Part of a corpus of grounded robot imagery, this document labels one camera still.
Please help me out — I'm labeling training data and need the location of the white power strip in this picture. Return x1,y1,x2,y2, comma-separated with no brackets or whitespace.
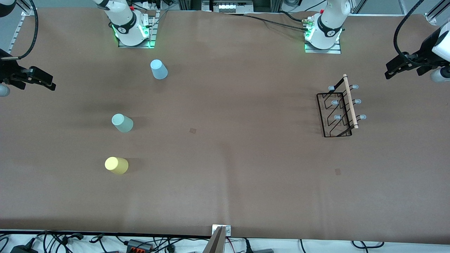
141,0,166,11

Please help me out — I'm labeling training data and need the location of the black wire cup holder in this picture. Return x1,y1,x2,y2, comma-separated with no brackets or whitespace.
316,74,367,138

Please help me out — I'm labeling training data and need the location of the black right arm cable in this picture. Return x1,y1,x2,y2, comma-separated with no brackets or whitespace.
7,0,39,61

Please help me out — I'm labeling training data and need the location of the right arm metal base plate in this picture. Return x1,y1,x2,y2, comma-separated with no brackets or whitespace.
118,11,161,49

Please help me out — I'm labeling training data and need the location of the grey connector box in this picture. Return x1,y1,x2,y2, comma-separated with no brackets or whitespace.
202,0,253,13

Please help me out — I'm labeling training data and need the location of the mint green plastic cup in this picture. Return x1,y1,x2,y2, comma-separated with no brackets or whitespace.
111,113,134,133

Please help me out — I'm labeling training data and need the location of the light blue plastic cup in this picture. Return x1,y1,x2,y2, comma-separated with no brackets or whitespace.
150,59,168,80

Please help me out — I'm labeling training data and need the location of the perforated aluminium rail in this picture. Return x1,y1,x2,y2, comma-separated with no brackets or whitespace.
7,14,27,54

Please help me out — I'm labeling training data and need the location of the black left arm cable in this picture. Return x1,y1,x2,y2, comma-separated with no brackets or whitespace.
393,0,426,58

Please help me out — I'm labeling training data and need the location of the grey support post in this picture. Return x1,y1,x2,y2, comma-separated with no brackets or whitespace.
203,226,226,253

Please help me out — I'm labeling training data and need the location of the aluminium frame corner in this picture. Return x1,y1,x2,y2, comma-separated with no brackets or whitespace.
425,0,450,26

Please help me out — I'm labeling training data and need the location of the yellow plastic cup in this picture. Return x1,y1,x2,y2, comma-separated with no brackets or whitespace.
104,156,129,175

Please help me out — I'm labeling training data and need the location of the brown table mat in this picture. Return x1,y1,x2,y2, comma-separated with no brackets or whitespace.
0,8,450,245

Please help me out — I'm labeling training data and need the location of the black orange connector block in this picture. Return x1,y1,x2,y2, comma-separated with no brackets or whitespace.
126,239,154,252

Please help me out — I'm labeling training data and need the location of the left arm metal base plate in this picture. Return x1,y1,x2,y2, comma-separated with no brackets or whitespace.
304,39,342,54

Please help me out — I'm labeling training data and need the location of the long black table cable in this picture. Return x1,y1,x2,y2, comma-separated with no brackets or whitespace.
225,13,310,32

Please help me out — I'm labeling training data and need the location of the short black table cable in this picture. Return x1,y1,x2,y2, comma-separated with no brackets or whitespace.
278,11,310,24

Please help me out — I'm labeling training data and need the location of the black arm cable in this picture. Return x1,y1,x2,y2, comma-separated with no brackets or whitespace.
7,0,39,61
393,0,426,58

